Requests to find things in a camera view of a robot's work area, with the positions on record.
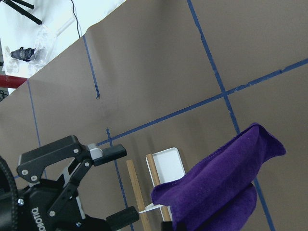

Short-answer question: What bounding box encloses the crumpled clear plastic wrap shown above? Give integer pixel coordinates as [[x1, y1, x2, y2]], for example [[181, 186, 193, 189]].
[[2, 25, 57, 77]]

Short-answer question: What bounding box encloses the white wooden towel rack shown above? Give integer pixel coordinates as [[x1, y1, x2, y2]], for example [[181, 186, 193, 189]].
[[126, 147, 185, 231]]

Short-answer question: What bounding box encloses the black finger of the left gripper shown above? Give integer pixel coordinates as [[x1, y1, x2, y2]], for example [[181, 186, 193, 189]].
[[16, 135, 127, 211], [106, 206, 140, 226]]

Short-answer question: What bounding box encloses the black tripod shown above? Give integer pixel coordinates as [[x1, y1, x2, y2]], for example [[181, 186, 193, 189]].
[[2, 0, 42, 25]]

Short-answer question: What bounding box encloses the purple towel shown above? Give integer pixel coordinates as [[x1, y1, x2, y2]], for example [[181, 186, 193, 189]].
[[151, 123, 286, 231]]

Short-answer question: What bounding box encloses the red cylinder tube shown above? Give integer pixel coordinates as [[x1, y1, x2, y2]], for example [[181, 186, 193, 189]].
[[0, 75, 27, 89]]

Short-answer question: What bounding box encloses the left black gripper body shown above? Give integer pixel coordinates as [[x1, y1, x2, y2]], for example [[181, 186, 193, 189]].
[[0, 177, 126, 231]]

